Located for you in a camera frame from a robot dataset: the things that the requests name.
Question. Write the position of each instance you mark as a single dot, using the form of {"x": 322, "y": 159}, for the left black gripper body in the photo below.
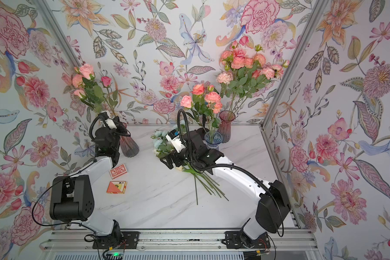
{"x": 115, "y": 135}

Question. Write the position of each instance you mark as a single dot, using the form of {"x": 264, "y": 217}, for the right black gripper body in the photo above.
{"x": 187, "y": 157}

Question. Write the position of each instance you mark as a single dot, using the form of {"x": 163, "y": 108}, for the smoky pink glass vase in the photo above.
{"x": 127, "y": 144}

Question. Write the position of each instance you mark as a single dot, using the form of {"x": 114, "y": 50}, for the coral pink rose stem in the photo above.
{"x": 200, "y": 109}

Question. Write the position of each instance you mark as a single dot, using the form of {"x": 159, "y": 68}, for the large pink rose stem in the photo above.
{"x": 189, "y": 107}

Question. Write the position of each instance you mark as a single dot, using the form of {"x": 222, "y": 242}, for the peach pink peony stem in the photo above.
{"x": 78, "y": 78}

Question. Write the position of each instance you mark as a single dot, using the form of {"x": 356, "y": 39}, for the small pink rose stem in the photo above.
{"x": 86, "y": 73}

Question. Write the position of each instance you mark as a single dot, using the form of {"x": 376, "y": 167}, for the pink rose spray stem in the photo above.
{"x": 214, "y": 106}

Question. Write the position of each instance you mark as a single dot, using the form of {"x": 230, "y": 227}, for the magenta pink rose stem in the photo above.
{"x": 110, "y": 95}

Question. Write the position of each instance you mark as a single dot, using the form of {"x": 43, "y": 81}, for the pale pink carnation stem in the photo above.
{"x": 224, "y": 79}

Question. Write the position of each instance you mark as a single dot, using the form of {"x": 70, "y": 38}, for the pink rose cluster stem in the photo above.
{"x": 225, "y": 55}

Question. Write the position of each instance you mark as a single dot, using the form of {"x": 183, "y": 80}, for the light pink rose stem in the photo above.
{"x": 88, "y": 97}

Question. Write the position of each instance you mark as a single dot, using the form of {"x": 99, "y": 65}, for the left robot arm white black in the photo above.
{"x": 72, "y": 197}

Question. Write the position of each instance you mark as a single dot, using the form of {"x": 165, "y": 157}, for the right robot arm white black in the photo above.
{"x": 271, "y": 198}

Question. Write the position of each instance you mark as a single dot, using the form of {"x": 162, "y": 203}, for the purple blue glass vase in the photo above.
{"x": 213, "y": 140}

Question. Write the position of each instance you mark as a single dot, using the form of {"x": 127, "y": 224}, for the red glass vase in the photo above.
{"x": 226, "y": 117}

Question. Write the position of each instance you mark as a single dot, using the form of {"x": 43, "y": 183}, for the red playing card box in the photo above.
{"x": 118, "y": 171}

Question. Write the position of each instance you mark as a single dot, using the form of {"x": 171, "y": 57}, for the pink flower bouquet green stems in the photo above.
{"x": 164, "y": 151}

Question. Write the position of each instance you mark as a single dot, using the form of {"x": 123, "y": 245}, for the orange red card box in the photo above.
{"x": 118, "y": 187}

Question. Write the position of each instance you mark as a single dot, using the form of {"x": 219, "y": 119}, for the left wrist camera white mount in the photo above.
{"x": 110, "y": 124}

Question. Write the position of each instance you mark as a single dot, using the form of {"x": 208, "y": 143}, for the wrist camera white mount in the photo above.
{"x": 174, "y": 138}
{"x": 110, "y": 124}

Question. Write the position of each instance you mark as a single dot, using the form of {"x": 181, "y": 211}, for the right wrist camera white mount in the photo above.
{"x": 174, "y": 138}

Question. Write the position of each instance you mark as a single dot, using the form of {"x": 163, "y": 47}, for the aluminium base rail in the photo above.
{"x": 182, "y": 244}

